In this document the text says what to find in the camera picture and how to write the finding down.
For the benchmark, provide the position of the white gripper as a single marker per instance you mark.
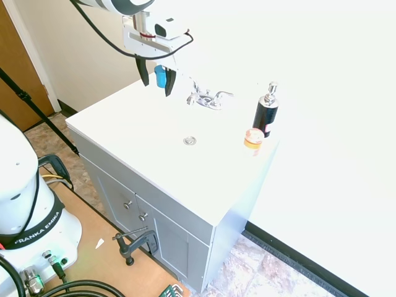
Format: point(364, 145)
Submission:
point(145, 46)

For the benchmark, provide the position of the black clamp behind robot base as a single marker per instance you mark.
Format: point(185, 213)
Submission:
point(58, 165)

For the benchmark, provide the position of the small blue container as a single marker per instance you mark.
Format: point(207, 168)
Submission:
point(160, 77)

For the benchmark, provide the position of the chrome faucet spout and base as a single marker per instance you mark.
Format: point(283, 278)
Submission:
point(202, 101)

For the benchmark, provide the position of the chrome sink drain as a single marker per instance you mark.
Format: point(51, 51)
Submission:
point(189, 141)

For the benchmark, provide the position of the grey vanity cabinet white top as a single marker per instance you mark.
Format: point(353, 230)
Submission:
point(173, 173)

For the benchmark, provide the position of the black soap dispenser chrome pump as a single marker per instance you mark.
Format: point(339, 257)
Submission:
point(265, 116)

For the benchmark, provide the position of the orange jar with clear lid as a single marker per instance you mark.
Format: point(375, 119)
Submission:
point(253, 140)

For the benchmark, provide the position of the chrome cabinet door knob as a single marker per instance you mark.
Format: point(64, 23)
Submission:
point(128, 204)
point(143, 216)

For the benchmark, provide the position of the brown wooden door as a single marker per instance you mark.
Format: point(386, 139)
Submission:
point(15, 77)

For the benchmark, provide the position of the black C-clamp with screw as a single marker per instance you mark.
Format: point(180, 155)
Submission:
point(136, 244)

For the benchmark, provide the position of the white paper scrap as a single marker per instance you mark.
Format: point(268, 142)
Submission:
point(99, 243)

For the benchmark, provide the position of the green hex key set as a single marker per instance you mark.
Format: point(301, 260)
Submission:
point(170, 291)

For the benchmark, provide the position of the black baseboard strip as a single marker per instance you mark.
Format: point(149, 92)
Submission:
point(297, 256)

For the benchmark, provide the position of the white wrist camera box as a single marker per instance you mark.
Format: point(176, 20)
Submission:
point(171, 26)

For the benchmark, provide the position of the black camera stand leg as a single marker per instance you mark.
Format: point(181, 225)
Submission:
point(37, 109)

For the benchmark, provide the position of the white door frame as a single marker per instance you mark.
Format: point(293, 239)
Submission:
point(34, 52)

